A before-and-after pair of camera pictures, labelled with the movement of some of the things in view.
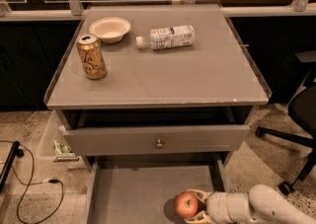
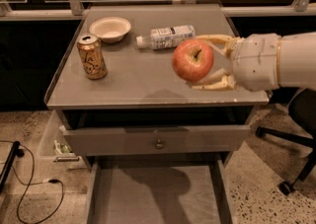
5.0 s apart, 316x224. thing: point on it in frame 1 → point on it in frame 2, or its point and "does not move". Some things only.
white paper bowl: [110, 30] does not move
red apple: [186, 204] → [193, 60]
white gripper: [217, 205] → [255, 61]
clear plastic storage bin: [55, 153] does not move
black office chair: [302, 112] does not move
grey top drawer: [103, 141] does not move
